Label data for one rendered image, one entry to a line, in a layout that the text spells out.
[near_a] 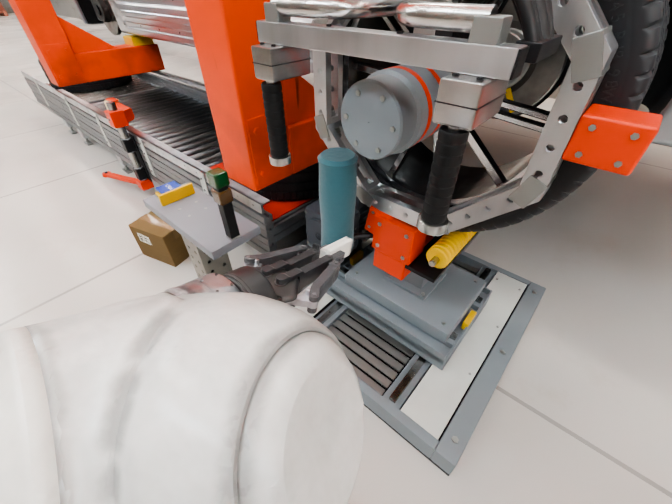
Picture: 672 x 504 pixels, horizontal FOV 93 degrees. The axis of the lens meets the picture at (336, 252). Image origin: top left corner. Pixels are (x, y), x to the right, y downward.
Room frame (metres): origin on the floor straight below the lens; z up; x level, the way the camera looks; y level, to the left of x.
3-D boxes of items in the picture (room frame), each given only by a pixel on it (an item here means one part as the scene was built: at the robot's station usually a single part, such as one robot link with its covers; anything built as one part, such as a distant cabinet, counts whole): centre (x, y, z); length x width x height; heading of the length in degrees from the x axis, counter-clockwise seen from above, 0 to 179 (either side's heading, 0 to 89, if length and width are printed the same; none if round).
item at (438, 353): (0.82, -0.26, 0.13); 0.50 x 0.36 x 0.10; 49
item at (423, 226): (0.39, -0.14, 0.83); 0.04 x 0.04 x 0.16
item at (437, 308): (0.81, -0.28, 0.32); 0.40 x 0.30 x 0.28; 49
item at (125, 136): (1.75, 1.16, 0.30); 0.09 x 0.05 x 0.50; 49
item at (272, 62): (0.64, 0.09, 0.93); 0.09 x 0.05 x 0.05; 139
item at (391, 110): (0.62, -0.12, 0.85); 0.21 x 0.14 x 0.14; 139
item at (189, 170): (1.85, 1.18, 0.28); 2.47 x 0.09 x 0.22; 49
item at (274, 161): (0.61, 0.11, 0.83); 0.04 x 0.04 x 0.16
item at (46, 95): (3.29, 2.23, 0.20); 1.00 x 0.86 x 0.39; 49
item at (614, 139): (0.48, -0.41, 0.85); 0.09 x 0.08 x 0.07; 49
